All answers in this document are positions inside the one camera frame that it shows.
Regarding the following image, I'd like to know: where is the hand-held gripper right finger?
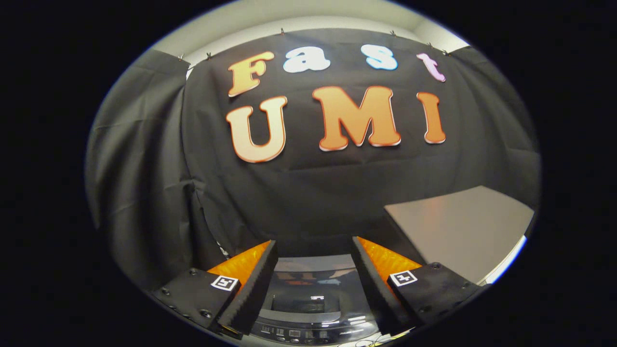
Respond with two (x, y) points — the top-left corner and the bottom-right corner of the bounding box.
(350, 236), (485, 336)

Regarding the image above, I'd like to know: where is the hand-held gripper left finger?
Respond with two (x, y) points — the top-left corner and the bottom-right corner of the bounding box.
(150, 240), (279, 340)

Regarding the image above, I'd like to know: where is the dark glass washing machine lid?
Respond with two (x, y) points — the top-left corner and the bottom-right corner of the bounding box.
(260, 255), (372, 321)

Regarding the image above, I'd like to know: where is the grey washing machine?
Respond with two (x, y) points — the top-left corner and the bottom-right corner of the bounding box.
(243, 254), (386, 347)

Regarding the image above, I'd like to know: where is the grey cabinet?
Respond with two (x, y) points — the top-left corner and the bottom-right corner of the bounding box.
(384, 186), (536, 285)

